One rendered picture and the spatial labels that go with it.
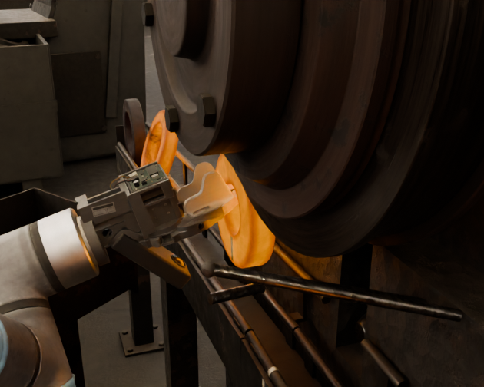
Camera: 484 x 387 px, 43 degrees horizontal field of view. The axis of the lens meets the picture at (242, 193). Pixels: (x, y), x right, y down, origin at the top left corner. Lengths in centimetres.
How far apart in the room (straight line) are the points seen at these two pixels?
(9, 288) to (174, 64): 32
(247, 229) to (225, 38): 38
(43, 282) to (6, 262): 5
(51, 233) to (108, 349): 125
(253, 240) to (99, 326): 138
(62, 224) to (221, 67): 38
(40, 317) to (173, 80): 32
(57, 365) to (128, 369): 117
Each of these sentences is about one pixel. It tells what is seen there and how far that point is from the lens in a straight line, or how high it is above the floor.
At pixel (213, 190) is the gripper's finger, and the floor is 86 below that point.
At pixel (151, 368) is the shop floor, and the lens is 187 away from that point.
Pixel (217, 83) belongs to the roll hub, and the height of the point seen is 105.
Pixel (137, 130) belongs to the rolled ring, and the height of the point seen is 71.
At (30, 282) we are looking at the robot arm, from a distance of 74.
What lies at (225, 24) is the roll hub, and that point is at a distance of 40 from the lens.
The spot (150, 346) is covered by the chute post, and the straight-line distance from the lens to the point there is 194.
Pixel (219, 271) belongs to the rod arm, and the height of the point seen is 90.
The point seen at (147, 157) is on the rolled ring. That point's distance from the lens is 153.
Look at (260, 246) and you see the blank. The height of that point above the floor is 80.
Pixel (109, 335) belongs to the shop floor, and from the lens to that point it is 202.
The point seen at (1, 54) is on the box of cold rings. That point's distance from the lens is 290.
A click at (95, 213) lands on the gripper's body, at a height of 85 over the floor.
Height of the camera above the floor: 114
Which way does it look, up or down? 22 degrees down
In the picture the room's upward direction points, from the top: straight up
